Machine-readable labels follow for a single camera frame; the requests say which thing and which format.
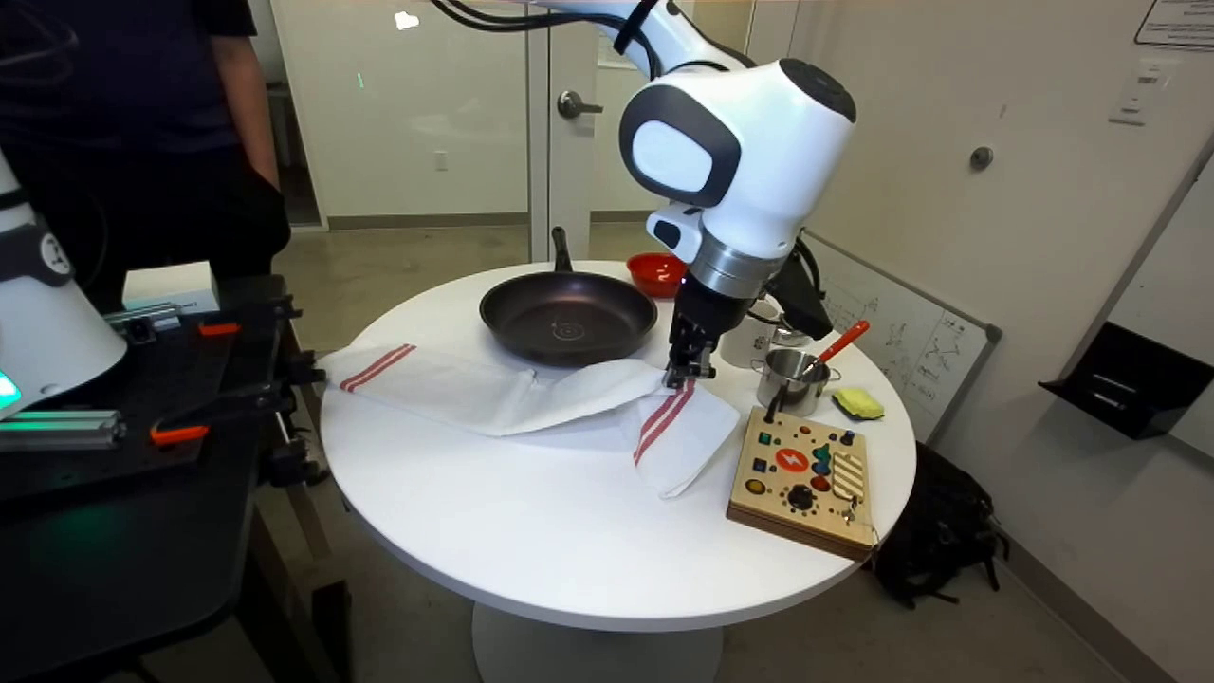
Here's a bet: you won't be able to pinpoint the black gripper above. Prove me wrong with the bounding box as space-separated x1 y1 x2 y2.
664 282 752 387

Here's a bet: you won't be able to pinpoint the black frying pan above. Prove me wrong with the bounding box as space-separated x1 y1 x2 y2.
476 223 659 372

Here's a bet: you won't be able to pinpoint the white towel red stripes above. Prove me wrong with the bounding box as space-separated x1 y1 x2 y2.
319 338 745 505

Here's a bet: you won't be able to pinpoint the white mug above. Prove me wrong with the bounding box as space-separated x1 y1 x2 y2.
739 315 779 372

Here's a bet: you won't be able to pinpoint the red bowl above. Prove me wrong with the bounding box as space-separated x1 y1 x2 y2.
626 250 693 305

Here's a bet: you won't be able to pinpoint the small steel saucepan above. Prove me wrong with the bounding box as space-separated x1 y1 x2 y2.
757 344 844 425

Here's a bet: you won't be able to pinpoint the wooden board colourful pieces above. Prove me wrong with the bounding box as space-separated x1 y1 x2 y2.
726 405 881 567

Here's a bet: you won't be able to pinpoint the yellow green sponge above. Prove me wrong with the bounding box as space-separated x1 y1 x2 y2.
826 384 889 425

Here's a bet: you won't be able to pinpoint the leaning framed whiteboard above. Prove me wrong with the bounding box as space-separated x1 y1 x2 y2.
809 232 1007 448

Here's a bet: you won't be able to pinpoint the white door with window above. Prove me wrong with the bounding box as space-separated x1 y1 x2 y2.
544 0 761 261

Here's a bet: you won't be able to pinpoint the black backpack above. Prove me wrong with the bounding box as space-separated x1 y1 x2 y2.
869 439 1015 610

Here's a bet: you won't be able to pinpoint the black clamp orange tip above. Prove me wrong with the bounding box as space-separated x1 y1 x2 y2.
119 295 307 349
143 376 296 454

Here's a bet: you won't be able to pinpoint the white box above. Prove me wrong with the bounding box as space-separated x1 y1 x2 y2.
119 260 221 319

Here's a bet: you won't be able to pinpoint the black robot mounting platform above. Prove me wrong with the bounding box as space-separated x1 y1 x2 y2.
0 268 362 683

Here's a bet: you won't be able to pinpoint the seated person blue jeans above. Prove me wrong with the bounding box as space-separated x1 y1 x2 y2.
0 0 296 315

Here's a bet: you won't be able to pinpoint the orange handled spoon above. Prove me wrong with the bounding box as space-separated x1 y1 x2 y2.
809 315 877 372

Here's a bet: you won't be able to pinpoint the metal door handle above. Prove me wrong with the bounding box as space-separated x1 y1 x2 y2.
554 88 606 124

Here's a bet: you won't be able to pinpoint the black wall tray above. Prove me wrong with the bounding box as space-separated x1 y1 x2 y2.
1037 319 1214 446

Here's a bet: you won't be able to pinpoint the white wall switch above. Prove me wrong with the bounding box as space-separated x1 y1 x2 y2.
1108 61 1168 128

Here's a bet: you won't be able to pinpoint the framed wall sign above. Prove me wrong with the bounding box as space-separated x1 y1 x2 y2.
1132 0 1214 53

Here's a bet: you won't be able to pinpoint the aluminium rail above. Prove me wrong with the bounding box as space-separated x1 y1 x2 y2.
0 405 126 454

